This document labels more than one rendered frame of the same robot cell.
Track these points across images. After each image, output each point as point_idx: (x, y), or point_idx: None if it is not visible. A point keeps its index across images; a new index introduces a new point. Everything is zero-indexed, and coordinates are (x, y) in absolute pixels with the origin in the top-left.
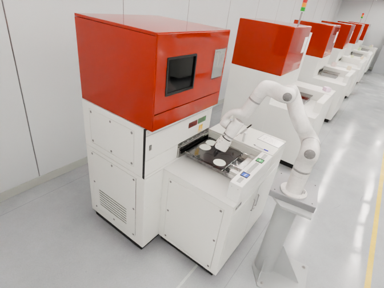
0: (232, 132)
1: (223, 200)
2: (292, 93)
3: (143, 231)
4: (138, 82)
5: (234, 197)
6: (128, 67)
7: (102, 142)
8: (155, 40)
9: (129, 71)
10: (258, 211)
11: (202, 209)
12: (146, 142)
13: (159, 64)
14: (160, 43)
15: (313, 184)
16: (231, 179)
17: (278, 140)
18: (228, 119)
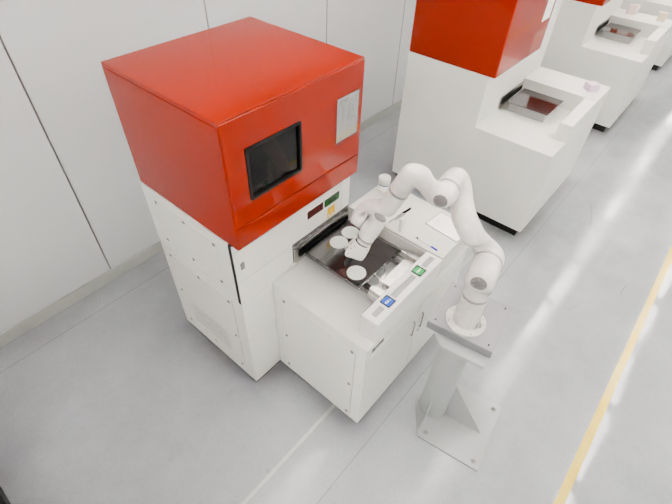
0: (369, 236)
1: (353, 338)
2: (447, 196)
3: (253, 363)
4: (207, 183)
5: (369, 335)
6: (189, 159)
7: (180, 245)
8: (216, 134)
9: (192, 165)
10: None
11: (328, 344)
12: (234, 261)
13: (231, 163)
14: (227, 136)
15: (502, 307)
16: None
17: None
18: (363, 215)
